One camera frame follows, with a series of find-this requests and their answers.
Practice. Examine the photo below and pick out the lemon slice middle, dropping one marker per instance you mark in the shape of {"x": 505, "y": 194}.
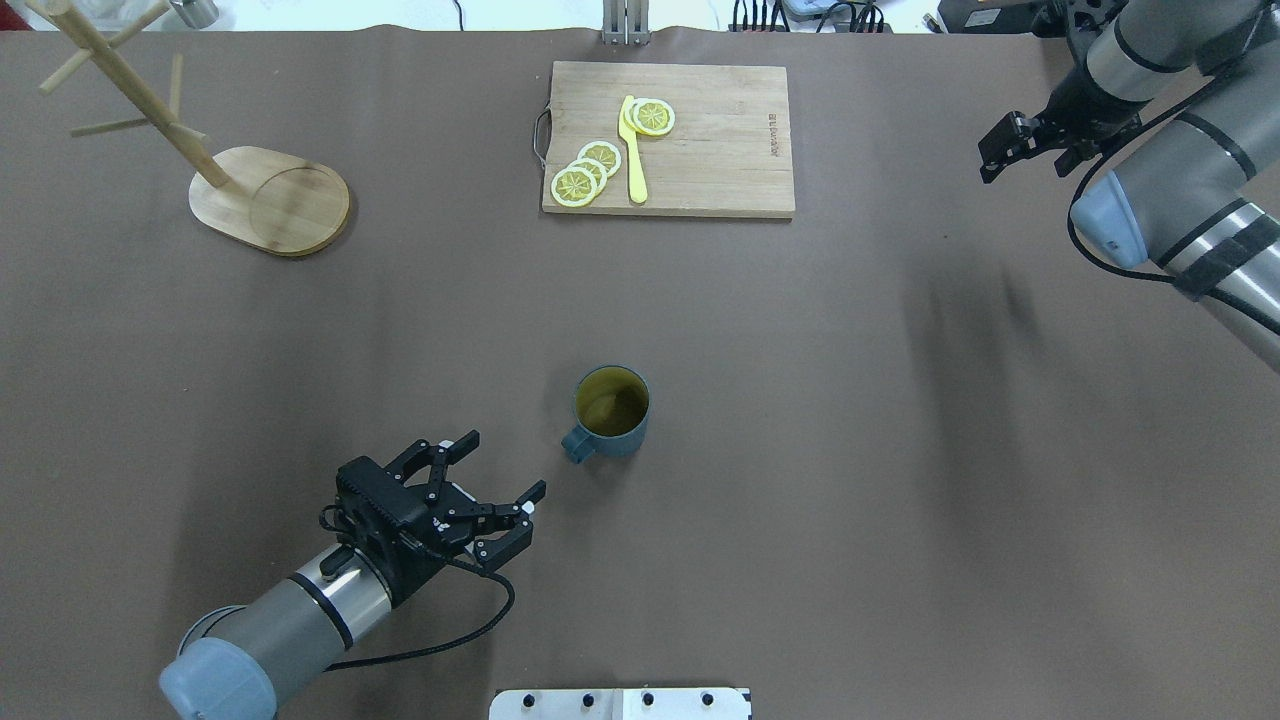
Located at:
{"x": 597, "y": 171}

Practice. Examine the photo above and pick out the lemon slice under knife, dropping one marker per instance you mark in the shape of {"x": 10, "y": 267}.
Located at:
{"x": 649, "y": 116}

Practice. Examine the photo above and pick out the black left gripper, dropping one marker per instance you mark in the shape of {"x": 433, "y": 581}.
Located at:
{"x": 421, "y": 560}

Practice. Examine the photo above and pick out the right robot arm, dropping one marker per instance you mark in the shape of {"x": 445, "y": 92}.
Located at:
{"x": 1173, "y": 105}

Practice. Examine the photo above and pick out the wooden cutting board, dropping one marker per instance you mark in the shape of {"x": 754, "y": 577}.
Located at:
{"x": 729, "y": 155}

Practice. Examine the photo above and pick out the small steel cup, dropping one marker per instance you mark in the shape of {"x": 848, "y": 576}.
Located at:
{"x": 196, "y": 14}

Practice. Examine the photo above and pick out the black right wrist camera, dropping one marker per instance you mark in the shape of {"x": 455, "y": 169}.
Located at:
{"x": 1080, "y": 23}

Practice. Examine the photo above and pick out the yellow plastic knife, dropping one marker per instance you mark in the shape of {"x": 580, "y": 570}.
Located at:
{"x": 636, "y": 180}

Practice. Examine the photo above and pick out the aluminium frame post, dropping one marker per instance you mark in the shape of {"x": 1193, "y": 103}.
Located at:
{"x": 626, "y": 23}

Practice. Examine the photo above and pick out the lemon slice back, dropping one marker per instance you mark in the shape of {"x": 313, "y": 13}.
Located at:
{"x": 603, "y": 152}

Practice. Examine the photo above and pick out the dark teal mug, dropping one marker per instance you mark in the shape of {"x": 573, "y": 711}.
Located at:
{"x": 611, "y": 407}

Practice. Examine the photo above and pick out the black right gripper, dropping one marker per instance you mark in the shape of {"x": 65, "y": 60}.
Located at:
{"x": 1078, "y": 107}

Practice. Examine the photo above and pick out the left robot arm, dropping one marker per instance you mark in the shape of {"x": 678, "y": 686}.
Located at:
{"x": 246, "y": 661}

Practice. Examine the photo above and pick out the wooden cup storage rack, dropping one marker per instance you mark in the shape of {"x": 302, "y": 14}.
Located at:
{"x": 270, "y": 200}

